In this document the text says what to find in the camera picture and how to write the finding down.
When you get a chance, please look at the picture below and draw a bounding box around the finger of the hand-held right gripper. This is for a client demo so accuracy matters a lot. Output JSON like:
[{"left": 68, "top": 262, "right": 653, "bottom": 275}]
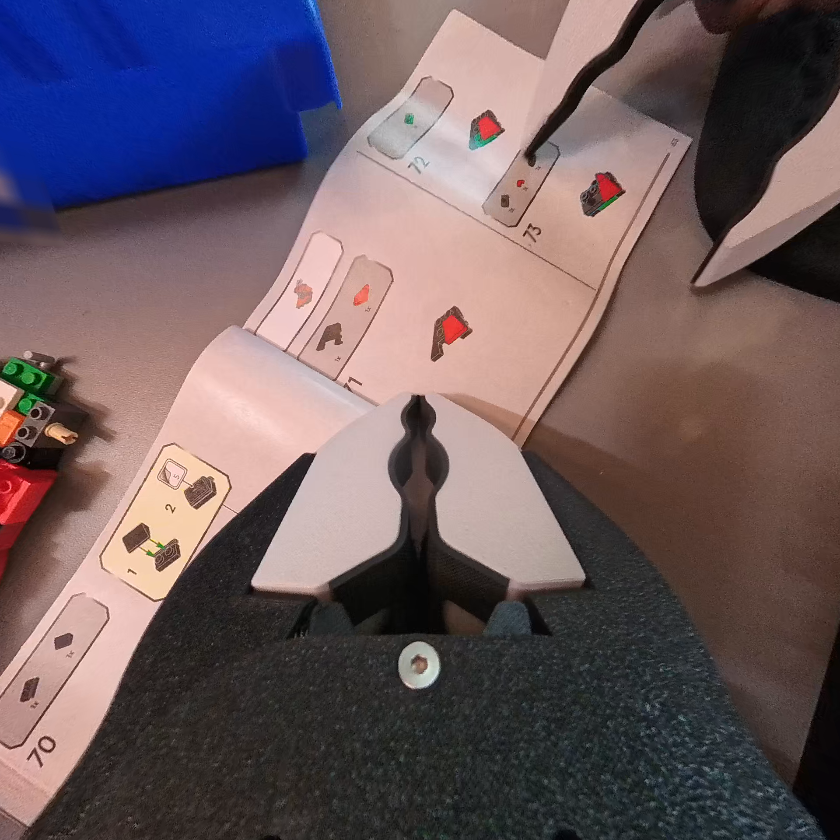
[
  {"left": 691, "top": 98, "right": 840, "bottom": 289},
  {"left": 525, "top": 0, "right": 668, "bottom": 167}
]

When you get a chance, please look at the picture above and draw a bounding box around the toy brick instruction booklet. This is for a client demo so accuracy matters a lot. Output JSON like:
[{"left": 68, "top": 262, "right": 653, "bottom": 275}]
[{"left": 0, "top": 10, "right": 694, "bottom": 827}]

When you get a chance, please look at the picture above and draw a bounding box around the pile of toy bricks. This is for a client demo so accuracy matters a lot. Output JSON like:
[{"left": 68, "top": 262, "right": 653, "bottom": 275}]
[{"left": 0, "top": 351, "right": 91, "bottom": 581}]

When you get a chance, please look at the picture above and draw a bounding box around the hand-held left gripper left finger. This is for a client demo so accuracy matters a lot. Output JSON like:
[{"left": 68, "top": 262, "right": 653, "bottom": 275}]
[{"left": 252, "top": 393, "right": 423, "bottom": 600}]

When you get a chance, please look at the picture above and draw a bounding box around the blue plastic bin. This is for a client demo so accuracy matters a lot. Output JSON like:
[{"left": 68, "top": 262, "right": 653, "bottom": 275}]
[{"left": 0, "top": 0, "right": 343, "bottom": 213}]

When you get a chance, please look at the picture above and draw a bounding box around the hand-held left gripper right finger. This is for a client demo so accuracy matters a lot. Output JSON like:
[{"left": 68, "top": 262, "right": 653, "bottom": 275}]
[{"left": 420, "top": 393, "right": 587, "bottom": 590}]

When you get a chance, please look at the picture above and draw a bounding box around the black panel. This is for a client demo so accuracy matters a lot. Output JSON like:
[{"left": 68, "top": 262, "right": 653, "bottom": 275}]
[{"left": 791, "top": 651, "right": 840, "bottom": 812}]

